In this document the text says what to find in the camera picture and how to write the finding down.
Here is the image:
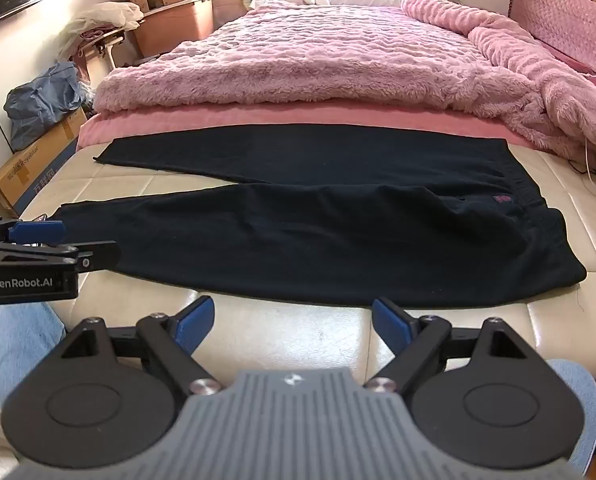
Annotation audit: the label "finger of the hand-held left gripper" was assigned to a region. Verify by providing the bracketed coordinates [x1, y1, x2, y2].
[0, 216, 67, 244]
[0, 240, 120, 275]

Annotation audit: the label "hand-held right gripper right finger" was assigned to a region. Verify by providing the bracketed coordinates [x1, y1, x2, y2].
[365, 297, 531, 396]

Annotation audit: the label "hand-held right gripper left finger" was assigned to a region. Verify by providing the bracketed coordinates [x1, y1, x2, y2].
[57, 296, 223, 397]

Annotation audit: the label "black pants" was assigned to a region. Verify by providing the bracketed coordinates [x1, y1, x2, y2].
[45, 122, 588, 308]

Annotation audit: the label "person's left leg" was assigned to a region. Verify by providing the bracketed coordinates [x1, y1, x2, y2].
[0, 302, 67, 407]

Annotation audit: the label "person's leg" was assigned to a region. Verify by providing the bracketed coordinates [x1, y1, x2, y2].
[0, 302, 67, 407]
[548, 358, 596, 476]

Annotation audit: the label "brown cardboard box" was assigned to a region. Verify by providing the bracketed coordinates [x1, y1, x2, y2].
[0, 107, 89, 218]

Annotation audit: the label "blue fabric bag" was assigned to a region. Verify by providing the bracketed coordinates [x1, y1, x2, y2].
[3, 61, 87, 153]

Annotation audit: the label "pink bed sheet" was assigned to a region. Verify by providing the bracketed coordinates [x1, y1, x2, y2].
[75, 97, 543, 153]

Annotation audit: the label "wooden folding table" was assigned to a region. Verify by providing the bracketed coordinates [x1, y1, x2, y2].
[72, 29, 129, 69]

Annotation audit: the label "person's right leg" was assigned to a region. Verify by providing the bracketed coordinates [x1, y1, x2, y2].
[548, 358, 596, 476]

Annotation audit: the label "white crumpled cloth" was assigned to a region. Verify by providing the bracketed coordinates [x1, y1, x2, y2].
[60, 1, 144, 46]

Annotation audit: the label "brown plastic storage box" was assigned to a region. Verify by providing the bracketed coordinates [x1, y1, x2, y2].
[128, 0, 216, 58]

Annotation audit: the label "pink fluffy blanket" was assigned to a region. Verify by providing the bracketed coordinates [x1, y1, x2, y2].
[94, 0, 596, 171]

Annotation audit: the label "pink quilted headboard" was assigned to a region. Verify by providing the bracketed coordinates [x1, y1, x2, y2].
[508, 0, 596, 73]

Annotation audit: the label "thin black cable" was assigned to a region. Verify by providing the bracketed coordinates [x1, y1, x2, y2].
[568, 155, 596, 207]

